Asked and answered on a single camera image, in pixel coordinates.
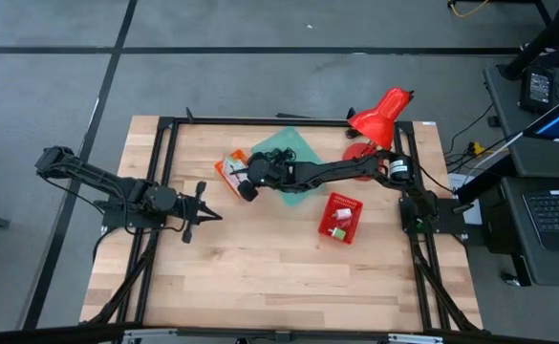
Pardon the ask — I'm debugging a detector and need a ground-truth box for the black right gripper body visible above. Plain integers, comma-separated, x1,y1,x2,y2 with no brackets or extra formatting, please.
235,151,286,204

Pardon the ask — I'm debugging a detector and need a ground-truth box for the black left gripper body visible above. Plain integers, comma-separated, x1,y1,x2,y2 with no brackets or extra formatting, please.
172,180,209,246

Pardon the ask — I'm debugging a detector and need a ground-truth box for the white card reader box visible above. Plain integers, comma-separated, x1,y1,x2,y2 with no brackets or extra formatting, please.
226,156,249,178

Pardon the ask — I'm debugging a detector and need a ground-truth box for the white box with barcode label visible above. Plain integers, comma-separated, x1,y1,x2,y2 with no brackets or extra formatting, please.
222,164,247,193

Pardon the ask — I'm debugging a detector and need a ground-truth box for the black cable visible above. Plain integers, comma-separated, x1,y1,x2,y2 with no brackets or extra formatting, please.
258,146,299,166

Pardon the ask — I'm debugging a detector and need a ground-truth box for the teal translucent plastic bin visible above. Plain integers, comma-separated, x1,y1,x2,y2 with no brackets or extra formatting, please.
250,125,327,208

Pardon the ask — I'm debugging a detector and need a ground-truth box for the orange slotted plastic basket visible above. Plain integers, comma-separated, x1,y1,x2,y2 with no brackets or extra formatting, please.
213,148,254,199

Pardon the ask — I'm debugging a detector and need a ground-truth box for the red slotted plastic basket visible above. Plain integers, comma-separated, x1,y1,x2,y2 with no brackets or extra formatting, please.
317,191,364,247

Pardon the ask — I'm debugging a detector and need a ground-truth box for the silver aluminium crossbar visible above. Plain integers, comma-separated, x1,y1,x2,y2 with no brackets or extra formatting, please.
120,327,445,344

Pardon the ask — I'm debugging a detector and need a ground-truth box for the red desk lamp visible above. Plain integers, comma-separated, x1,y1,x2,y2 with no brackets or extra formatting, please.
340,86,416,183

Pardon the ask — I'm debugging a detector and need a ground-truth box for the white paper sheet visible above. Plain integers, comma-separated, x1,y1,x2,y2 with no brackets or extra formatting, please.
449,172,484,226

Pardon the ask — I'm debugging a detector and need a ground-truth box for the dark grey desk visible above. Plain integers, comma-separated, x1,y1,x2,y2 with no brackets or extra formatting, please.
500,175,559,288
482,64,559,179

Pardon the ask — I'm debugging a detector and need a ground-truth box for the black power adapter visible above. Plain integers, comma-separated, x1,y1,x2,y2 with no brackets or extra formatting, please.
519,65,557,115

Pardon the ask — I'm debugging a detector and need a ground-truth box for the black laptop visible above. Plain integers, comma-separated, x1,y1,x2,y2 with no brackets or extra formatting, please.
522,188,559,254

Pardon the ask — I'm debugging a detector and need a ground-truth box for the person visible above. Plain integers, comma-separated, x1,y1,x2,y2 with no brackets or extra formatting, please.
501,0,559,81

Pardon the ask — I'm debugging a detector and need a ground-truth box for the black aluminium table frame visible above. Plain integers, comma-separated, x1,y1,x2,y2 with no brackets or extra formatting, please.
80,107,484,335

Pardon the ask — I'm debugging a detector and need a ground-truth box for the yellow cable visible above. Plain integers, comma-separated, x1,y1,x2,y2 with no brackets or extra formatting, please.
448,0,491,19

